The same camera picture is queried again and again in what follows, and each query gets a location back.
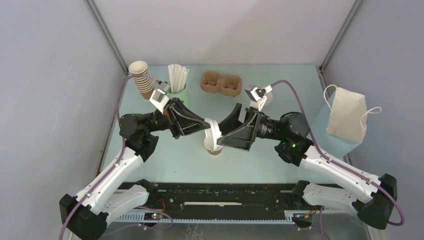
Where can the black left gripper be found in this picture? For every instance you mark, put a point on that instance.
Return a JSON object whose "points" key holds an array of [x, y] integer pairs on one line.
{"points": [[185, 122]]}

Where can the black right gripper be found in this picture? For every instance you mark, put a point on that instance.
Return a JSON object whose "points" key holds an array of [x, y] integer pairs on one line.
{"points": [[242, 137]]}

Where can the white plastic cup lid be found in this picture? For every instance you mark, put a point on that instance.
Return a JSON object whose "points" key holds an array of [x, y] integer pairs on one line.
{"points": [[214, 131]]}

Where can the brown paper coffee cup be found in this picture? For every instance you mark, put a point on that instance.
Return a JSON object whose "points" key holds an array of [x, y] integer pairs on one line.
{"points": [[212, 148]]}

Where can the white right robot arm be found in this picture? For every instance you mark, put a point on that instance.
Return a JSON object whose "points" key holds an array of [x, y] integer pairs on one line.
{"points": [[370, 197]]}

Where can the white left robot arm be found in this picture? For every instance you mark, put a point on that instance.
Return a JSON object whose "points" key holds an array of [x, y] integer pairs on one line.
{"points": [[88, 213]]}

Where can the green straw holder jar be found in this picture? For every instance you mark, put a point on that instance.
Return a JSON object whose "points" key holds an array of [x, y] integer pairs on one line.
{"points": [[183, 96]]}

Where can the stack of white lids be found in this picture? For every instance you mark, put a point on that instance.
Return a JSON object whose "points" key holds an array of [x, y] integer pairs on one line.
{"points": [[269, 97]]}

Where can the bundle of white wrapped straws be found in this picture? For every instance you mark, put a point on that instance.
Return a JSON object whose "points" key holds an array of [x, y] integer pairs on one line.
{"points": [[177, 77]]}

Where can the brown cardboard cup carrier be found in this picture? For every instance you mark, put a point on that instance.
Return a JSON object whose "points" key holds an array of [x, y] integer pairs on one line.
{"points": [[213, 82]]}

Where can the stack of brown paper cups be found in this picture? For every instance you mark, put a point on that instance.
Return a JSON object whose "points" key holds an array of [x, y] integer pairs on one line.
{"points": [[144, 85]]}

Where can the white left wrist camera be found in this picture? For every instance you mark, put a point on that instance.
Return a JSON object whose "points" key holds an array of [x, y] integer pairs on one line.
{"points": [[159, 96]]}

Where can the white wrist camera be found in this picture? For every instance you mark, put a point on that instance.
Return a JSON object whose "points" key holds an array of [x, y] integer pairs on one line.
{"points": [[159, 96], [257, 97]]}

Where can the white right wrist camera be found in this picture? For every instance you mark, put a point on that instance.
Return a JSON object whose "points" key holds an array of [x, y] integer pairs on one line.
{"points": [[257, 97]]}

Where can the white paper bag with handles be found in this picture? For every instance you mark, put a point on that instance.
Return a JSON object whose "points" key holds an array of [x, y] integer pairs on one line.
{"points": [[348, 114]]}

